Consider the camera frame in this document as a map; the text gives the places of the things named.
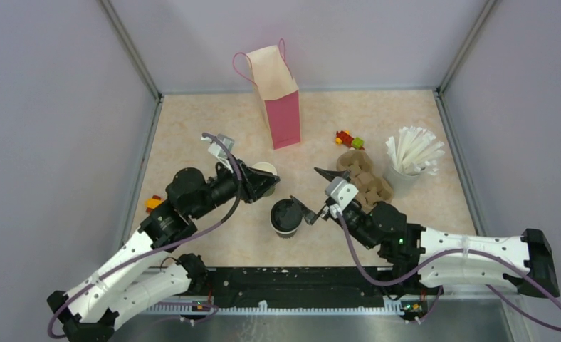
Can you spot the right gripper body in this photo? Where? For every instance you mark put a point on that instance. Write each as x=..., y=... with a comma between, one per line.
x=328, y=212

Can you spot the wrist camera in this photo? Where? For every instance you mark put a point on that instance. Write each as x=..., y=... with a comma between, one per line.
x=341, y=192
x=218, y=152

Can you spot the pink paper bag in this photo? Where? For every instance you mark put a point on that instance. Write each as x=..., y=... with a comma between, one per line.
x=276, y=89

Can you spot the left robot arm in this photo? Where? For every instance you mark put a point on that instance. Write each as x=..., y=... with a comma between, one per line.
x=95, y=309

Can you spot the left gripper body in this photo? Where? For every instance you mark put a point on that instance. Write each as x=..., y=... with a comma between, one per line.
x=224, y=187

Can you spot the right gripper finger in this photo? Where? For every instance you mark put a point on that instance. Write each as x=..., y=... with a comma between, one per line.
x=309, y=216
x=330, y=175

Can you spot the black paper cup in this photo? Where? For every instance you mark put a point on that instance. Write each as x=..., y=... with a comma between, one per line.
x=285, y=231

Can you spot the brown pulp cup carrier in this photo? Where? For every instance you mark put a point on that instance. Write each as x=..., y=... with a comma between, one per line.
x=371, y=188

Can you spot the red yellow green toy blocks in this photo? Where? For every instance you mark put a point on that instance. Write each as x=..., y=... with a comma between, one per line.
x=343, y=137

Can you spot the yellow red toy car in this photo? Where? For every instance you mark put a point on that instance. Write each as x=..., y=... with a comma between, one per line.
x=153, y=202

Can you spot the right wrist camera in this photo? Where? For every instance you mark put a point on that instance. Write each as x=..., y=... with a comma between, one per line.
x=341, y=192

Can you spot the white cup of straws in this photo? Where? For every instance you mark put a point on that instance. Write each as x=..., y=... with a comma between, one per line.
x=413, y=152

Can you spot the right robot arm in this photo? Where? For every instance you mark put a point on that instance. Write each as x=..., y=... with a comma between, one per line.
x=423, y=257

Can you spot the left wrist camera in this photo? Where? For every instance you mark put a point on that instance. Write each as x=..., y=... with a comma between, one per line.
x=218, y=152

